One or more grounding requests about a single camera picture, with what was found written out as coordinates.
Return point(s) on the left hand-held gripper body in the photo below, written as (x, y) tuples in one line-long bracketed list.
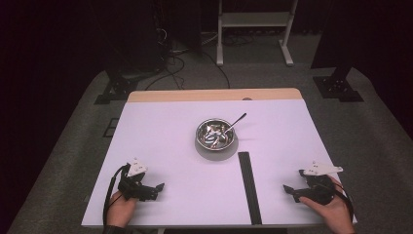
[(131, 188)]

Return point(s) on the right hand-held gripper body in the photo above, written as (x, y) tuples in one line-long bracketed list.
[(319, 190)]

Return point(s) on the row of black chopsticks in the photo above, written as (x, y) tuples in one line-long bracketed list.
[(249, 185)]

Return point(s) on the steel bowl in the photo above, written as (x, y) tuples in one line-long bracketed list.
[(207, 133)]

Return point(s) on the person's left hand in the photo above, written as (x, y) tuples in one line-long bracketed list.
[(120, 211)]

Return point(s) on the person's right hand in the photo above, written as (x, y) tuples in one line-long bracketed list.
[(334, 214)]

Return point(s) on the metal spoon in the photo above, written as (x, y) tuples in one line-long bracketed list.
[(238, 119)]

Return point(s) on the black stand base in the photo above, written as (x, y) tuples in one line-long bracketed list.
[(337, 87), (118, 89)]

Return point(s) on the dark equipment cabinet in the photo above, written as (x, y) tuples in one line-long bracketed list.
[(139, 39)]

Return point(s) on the white metal stand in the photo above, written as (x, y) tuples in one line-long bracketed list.
[(256, 19)]

